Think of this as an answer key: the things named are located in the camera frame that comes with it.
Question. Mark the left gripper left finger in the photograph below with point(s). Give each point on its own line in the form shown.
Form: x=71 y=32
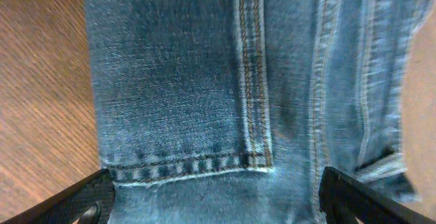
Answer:
x=89 y=201

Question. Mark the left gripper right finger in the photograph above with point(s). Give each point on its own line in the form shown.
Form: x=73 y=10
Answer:
x=344 y=200

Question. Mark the dark blue jeans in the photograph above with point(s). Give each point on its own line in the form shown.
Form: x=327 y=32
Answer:
x=228 y=111

